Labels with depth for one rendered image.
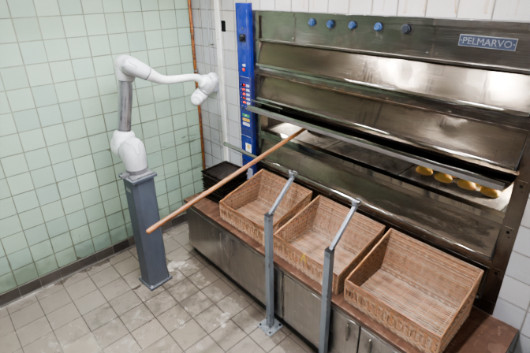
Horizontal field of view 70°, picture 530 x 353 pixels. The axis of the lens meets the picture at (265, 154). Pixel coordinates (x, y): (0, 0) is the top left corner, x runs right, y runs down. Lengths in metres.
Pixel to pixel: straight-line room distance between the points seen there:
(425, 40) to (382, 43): 0.25
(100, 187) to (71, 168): 0.31
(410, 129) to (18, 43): 2.59
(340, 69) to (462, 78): 0.72
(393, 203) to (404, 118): 0.55
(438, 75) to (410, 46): 0.21
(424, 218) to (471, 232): 0.25
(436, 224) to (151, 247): 2.07
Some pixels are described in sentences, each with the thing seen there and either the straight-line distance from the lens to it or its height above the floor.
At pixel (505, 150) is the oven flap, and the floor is 1.53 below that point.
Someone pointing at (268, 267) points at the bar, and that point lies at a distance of 2.61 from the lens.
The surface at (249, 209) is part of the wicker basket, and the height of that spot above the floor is 0.58.
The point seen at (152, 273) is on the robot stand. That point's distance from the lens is 3.32.
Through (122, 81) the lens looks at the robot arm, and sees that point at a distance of 2.92.
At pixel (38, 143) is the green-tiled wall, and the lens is 3.28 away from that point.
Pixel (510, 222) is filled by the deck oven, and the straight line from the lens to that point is 2.25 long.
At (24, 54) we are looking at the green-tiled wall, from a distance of 3.15.
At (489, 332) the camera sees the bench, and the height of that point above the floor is 0.58.
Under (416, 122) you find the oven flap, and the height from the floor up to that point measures 1.55.
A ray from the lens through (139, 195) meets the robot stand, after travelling 2.92.
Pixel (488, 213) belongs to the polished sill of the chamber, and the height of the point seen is 1.18.
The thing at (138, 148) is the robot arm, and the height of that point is 1.22.
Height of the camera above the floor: 2.25
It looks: 24 degrees down
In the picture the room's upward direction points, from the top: 1 degrees counter-clockwise
